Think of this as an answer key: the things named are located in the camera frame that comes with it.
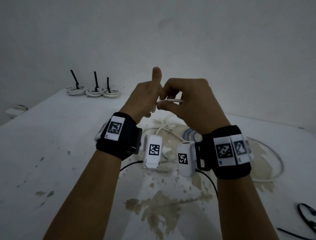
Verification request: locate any person's right hand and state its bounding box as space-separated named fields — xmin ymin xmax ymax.
xmin=157 ymin=78 xmax=231 ymax=135

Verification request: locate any person's left forearm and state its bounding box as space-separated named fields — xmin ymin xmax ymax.
xmin=43 ymin=149 xmax=123 ymax=240

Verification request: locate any black camera cable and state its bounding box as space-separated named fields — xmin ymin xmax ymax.
xmin=119 ymin=161 xmax=144 ymax=172
xmin=195 ymin=169 xmax=218 ymax=196

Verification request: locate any short white cable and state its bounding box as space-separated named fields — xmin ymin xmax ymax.
xmin=101 ymin=89 xmax=119 ymax=98
xmin=85 ymin=87 xmax=104 ymax=98
xmin=66 ymin=85 xmax=87 ymax=96
xmin=150 ymin=98 xmax=185 ymax=114

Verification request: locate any black cable ties bunch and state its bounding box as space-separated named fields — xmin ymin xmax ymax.
xmin=276 ymin=203 xmax=316 ymax=240

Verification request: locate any blue cable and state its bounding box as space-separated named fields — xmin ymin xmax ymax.
xmin=183 ymin=128 xmax=203 ymax=143

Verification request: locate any white checkered marker tag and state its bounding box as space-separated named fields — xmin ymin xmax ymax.
xmin=95 ymin=116 xmax=124 ymax=141
xmin=213 ymin=135 xmax=255 ymax=167

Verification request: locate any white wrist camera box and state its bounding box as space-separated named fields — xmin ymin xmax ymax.
xmin=176 ymin=141 xmax=198 ymax=178
xmin=143 ymin=135 xmax=163 ymax=170

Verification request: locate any person's left hand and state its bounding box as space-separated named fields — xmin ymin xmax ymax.
xmin=119 ymin=67 xmax=163 ymax=124

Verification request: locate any white power adapter box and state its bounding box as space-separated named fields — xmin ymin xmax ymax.
xmin=5 ymin=104 xmax=28 ymax=117

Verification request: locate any black wrist strap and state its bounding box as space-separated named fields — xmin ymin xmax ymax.
xmin=194 ymin=125 xmax=252 ymax=180
xmin=95 ymin=112 xmax=143 ymax=161

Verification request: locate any long white cable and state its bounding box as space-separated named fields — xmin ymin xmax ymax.
xmin=143 ymin=113 xmax=284 ymax=183

